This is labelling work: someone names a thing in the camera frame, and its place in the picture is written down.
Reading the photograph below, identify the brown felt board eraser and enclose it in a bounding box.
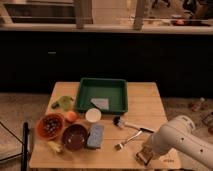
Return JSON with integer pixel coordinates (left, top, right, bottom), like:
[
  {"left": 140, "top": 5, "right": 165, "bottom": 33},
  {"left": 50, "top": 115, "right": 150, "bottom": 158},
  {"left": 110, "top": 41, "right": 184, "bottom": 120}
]
[{"left": 136, "top": 148, "right": 153, "bottom": 165}]

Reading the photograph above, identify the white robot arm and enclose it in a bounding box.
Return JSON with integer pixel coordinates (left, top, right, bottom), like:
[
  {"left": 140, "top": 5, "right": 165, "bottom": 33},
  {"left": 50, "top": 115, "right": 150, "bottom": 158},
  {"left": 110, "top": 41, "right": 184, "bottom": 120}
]
[{"left": 143, "top": 115, "right": 213, "bottom": 170}]

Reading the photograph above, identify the grey cloth in tray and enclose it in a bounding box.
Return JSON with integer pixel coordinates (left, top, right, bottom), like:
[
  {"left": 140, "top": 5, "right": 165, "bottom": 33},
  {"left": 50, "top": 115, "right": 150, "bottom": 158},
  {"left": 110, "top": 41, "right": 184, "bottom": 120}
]
[{"left": 90, "top": 98, "right": 109, "bottom": 110}]

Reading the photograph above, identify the green plastic tray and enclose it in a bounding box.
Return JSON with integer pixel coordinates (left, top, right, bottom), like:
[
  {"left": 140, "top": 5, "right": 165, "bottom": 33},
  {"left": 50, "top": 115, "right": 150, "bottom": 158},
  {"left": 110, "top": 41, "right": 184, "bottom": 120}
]
[{"left": 75, "top": 78, "right": 128, "bottom": 115}]

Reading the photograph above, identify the silver metal fork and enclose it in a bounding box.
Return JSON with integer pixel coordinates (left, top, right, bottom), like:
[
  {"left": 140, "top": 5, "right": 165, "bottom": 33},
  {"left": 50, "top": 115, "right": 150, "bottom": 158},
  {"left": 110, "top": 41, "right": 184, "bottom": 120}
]
[{"left": 114, "top": 130, "right": 143, "bottom": 151}]

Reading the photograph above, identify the black dish brush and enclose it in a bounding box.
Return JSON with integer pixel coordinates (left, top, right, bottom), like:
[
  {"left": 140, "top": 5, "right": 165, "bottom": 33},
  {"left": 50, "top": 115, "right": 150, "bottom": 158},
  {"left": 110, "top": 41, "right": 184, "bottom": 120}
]
[{"left": 113, "top": 116, "right": 154, "bottom": 133}]

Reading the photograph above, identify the blue grey sponge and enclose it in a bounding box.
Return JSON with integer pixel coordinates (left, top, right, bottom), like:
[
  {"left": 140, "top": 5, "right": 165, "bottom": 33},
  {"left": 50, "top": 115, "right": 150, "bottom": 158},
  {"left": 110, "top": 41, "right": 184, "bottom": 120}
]
[{"left": 87, "top": 124, "right": 104, "bottom": 149}]

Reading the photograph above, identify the white round cup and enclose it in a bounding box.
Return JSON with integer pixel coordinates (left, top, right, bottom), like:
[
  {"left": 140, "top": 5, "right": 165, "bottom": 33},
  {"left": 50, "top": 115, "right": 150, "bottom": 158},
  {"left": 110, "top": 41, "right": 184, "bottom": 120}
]
[{"left": 85, "top": 108, "right": 101, "bottom": 123}]

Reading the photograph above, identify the dark maroon bowl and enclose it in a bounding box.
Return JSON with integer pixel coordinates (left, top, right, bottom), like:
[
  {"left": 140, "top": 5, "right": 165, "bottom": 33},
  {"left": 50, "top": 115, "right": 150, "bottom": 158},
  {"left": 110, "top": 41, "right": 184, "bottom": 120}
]
[{"left": 61, "top": 124, "right": 88, "bottom": 151}]

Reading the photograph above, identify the orange fruit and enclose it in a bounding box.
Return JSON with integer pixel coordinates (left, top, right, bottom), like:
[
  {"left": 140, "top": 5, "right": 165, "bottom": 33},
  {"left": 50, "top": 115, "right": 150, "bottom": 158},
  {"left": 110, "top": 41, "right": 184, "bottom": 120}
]
[{"left": 65, "top": 111, "right": 78, "bottom": 123}]

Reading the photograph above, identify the orange bowl with beads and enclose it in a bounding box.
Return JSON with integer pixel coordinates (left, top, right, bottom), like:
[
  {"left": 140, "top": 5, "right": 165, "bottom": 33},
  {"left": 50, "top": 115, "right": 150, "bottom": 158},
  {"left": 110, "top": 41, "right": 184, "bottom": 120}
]
[{"left": 35, "top": 113, "right": 65, "bottom": 141}]

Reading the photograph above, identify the red object on shelf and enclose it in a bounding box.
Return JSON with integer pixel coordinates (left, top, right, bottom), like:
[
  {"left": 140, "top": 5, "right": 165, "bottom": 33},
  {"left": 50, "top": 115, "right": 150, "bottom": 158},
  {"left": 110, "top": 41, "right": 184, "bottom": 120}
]
[{"left": 172, "top": 19, "right": 185, "bottom": 26}]

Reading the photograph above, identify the black chair frame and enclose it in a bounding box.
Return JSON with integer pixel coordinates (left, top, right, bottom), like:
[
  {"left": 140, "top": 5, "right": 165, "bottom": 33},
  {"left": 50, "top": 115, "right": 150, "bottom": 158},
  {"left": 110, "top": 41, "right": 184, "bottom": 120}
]
[{"left": 0, "top": 122, "right": 30, "bottom": 171}]

